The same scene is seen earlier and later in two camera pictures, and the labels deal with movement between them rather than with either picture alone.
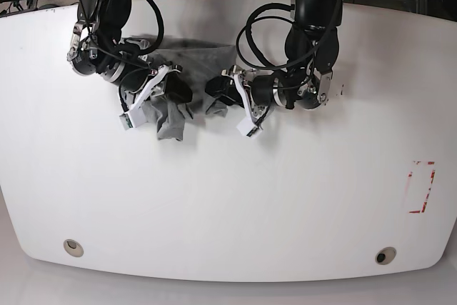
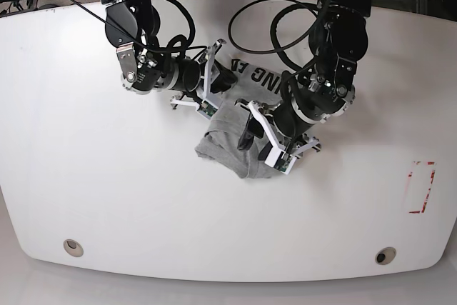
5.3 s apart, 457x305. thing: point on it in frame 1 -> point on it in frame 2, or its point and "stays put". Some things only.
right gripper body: [288, 86] -> [312, 105]
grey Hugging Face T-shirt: [198, 62] -> [219, 142]
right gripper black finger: [233, 98] -> [265, 151]
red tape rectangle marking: [430, 185] stays put
